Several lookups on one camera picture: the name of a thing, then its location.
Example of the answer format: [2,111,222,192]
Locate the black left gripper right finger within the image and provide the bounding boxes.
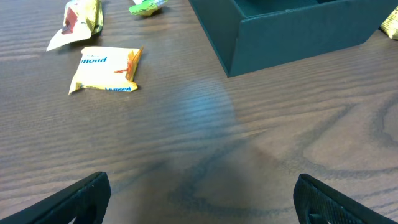
[293,174,397,224]

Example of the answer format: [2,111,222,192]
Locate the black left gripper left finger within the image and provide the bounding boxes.
[1,172,111,224]

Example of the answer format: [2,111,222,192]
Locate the yellow Lemond biscuit packet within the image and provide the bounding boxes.
[69,46,144,93]

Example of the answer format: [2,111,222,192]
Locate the dark green open box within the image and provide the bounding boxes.
[190,0,397,77]

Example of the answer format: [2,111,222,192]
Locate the yellow Apollo chocolate cake packet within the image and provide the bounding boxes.
[46,0,103,52]

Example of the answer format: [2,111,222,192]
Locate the yellow snack packet near box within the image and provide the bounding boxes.
[380,7,398,40]

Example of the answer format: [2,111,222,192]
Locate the green pandan cake packet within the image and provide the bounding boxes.
[129,0,168,16]

